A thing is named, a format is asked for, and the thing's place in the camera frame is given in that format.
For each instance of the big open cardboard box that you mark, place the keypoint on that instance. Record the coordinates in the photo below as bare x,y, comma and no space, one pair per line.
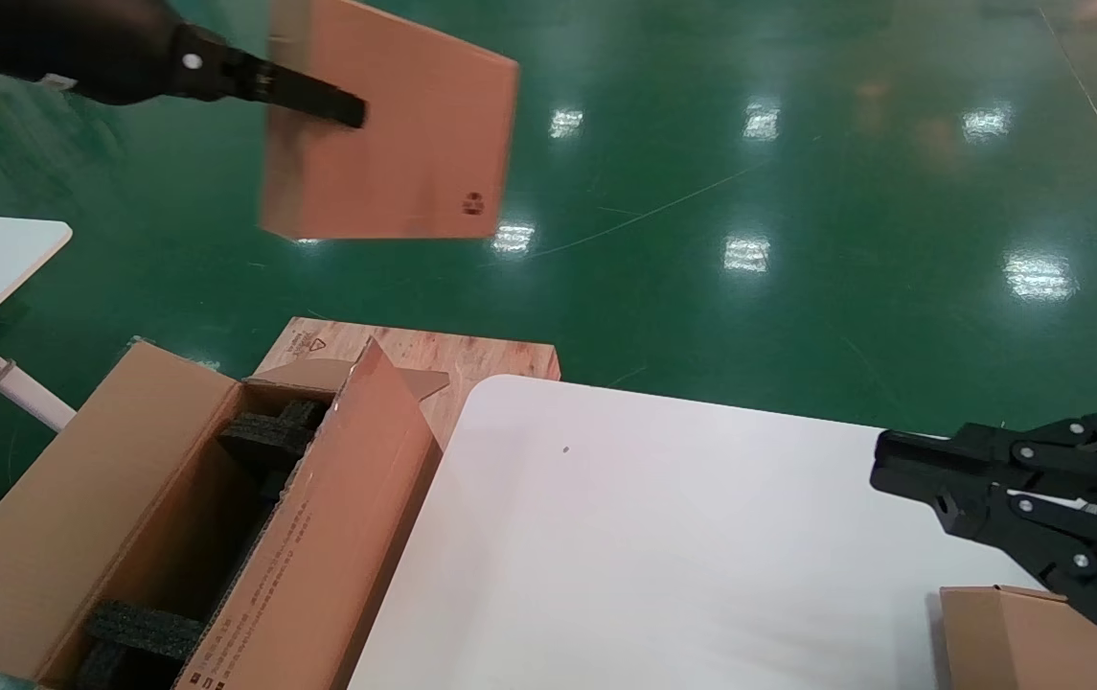
347,537

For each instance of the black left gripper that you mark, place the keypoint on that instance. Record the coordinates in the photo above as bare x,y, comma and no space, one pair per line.
79,43

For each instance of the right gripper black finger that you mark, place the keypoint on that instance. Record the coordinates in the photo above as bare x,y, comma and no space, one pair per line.
1065,546
989,460

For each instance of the black foam insert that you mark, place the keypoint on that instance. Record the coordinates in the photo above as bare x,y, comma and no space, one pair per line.
270,436
146,632

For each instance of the small brown cardboard box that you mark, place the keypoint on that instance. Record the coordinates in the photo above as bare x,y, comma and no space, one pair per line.
1008,642

